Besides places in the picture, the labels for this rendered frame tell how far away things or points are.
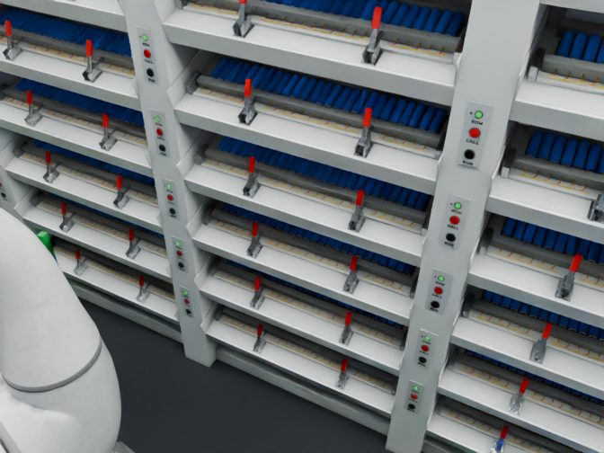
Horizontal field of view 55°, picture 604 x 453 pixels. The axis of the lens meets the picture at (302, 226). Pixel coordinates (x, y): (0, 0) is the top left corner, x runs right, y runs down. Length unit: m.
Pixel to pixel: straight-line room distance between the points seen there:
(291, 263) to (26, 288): 0.95
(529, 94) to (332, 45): 0.36
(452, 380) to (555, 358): 0.27
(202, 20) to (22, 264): 0.79
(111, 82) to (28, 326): 0.96
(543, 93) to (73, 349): 0.78
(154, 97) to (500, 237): 0.81
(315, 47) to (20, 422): 0.78
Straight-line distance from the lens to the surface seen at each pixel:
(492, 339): 1.35
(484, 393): 1.49
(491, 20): 0.96
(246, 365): 1.89
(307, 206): 1.30
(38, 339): 0.60
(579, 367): 1.36
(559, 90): 1.03
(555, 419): 1.50
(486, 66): 0.99
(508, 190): 1.11
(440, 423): 1.64
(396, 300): 1.37
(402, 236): 1.24
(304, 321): 1.56
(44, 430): 0.66
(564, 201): 1.11
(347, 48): 1.10
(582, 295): 1.23
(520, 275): 1.22
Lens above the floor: 1.53
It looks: 39 degrees down
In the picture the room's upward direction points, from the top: 1 degrees clockwise
